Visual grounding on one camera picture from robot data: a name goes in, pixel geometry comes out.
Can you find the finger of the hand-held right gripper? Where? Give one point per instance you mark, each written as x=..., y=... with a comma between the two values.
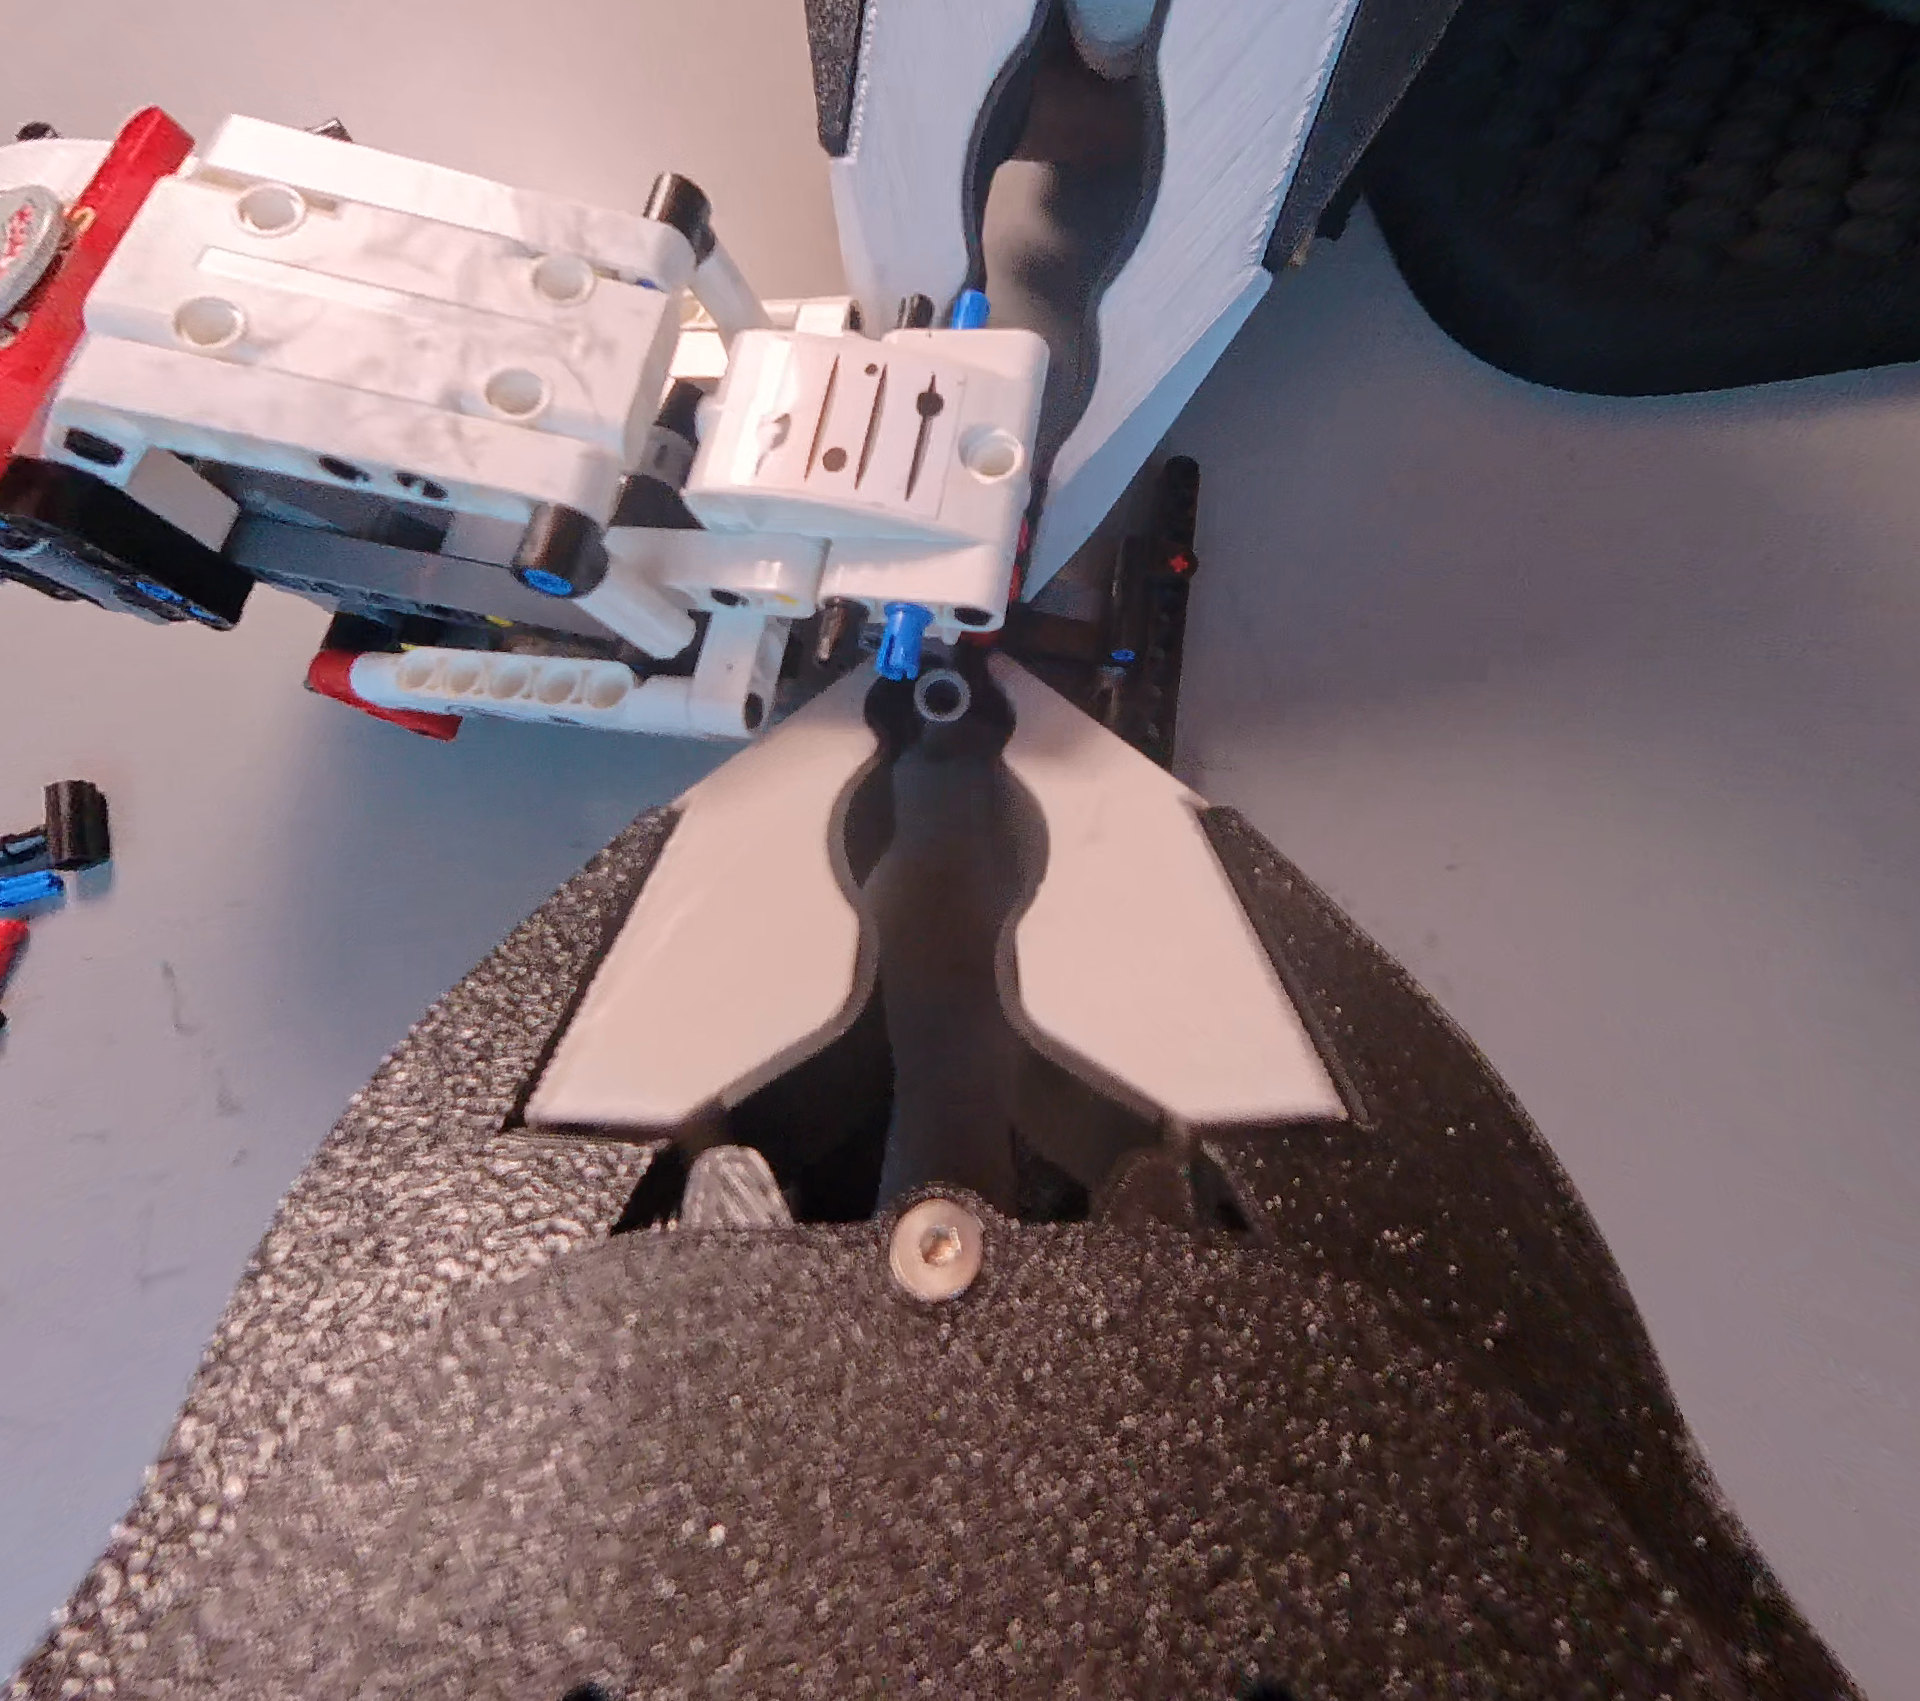
x=930, y=7
x=1230, y=156

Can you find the black textured armrest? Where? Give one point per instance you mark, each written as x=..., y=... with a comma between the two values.
x=1650, y=202

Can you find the scattered loose brick pieces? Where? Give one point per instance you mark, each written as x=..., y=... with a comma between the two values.
x=74, y=825

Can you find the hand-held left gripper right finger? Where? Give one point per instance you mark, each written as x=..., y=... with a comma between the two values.
x=1169, y=968

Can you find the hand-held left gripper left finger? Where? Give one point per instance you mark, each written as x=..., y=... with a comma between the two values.
x=720, y=968

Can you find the white toy brick truck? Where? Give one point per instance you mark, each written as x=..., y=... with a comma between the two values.
x=374, y=308

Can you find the grey tube brick piece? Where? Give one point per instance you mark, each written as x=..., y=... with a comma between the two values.
x=923, y=695

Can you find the grey desk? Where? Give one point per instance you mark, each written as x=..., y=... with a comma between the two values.
x=1576, y=755

